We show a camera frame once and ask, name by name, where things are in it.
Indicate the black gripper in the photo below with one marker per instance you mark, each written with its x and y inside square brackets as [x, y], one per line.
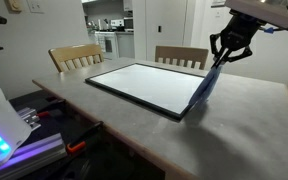
[239, 33]

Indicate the light blue towel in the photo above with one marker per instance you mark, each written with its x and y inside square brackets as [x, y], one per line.
[207, 85]

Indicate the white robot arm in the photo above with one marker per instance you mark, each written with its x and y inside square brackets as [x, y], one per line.
[0, 116]

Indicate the dark brown wooden chair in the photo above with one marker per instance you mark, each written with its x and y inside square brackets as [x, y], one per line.
[180, 52]

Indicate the black door strike plate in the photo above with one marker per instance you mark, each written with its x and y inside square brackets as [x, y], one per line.
[159, 29]

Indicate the grey kitchen cabinet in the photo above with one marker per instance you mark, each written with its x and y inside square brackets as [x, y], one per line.
[125, 45]

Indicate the white microwave oven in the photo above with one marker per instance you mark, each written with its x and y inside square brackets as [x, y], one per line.
[128, 24]

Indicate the white kitchen stove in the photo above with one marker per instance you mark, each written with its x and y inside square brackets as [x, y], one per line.
[112, 45]

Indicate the light wooden chair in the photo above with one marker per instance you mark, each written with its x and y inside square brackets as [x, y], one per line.
[74, 51]

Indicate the whiteboard with black frame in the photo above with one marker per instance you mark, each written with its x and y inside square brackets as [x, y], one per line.
[134, 83]

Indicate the white double switch plate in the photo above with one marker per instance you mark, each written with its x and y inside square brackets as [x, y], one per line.
[35, 5]

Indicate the aluminium extrusion rail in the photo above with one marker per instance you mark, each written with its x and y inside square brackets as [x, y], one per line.
[44, 151]

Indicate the silver metal bracket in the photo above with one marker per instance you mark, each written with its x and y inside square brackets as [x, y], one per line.
[27, 115]

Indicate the beige wall thermostat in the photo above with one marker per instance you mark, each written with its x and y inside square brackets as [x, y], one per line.
[14, 5]

